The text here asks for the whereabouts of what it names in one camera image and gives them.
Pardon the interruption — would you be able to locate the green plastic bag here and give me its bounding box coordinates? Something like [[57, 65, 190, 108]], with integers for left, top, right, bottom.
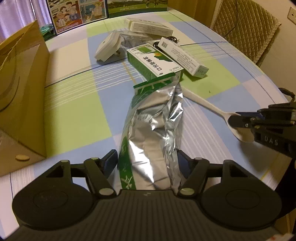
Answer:
[[40, 24, 56, 41]]

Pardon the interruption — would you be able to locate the quilted tan chair cushion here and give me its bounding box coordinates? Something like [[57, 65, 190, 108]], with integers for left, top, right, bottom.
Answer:
[[212, 0, 281, 66]]

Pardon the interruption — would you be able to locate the white square night light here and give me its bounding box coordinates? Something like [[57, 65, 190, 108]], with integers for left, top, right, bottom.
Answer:
[[95, 31, 124, 62]]

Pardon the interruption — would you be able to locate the white wall socket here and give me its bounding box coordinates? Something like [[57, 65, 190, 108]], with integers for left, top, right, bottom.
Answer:
[[287, 7, 296, 24]]

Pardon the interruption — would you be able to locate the white plastic spoon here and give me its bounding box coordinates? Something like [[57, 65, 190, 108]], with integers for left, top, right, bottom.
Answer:
[[182, 87, 254, 143]]

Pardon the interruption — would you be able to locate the black coiled cable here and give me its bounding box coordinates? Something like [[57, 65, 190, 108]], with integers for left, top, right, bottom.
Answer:
[[152, 34, 181, 46]]

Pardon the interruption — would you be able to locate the blue cartoon milk carton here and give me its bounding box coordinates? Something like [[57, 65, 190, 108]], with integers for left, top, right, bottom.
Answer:
[[46, 0, 107, 35]]

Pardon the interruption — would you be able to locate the silver green foil bag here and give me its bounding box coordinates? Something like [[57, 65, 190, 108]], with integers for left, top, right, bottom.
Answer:
[[117, 73, 183, 192]]

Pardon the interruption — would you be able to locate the long white medicine box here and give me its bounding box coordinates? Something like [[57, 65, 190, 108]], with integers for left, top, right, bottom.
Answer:
[[158, 37, 209, 78]]

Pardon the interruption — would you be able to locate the white green tablet box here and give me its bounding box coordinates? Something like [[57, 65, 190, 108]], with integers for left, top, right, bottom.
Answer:
[[124, 18, 173, 37]]

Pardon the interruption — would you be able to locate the clear bag with white plug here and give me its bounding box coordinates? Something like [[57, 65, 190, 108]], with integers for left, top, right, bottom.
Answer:
[[119, 30, 154, 49]]

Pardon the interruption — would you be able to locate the pink curtain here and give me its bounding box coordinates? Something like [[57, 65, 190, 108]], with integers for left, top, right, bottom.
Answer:
[[0, 0, 52, 42]]

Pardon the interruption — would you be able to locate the pure milk cow carton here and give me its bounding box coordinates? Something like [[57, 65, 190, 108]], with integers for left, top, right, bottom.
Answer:
[[107, 0, 168, 18]]

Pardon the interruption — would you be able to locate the brown cardboard box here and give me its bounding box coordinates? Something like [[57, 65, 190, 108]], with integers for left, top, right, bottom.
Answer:
[[1, 21, 49, 175]]

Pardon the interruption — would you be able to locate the black power cord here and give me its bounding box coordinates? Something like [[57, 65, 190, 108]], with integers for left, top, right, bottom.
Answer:
[[223, 0, 253, 39]]

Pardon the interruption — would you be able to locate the green white spray medicine box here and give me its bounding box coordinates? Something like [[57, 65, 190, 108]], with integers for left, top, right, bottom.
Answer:
[[126, 44, 184, 80]]

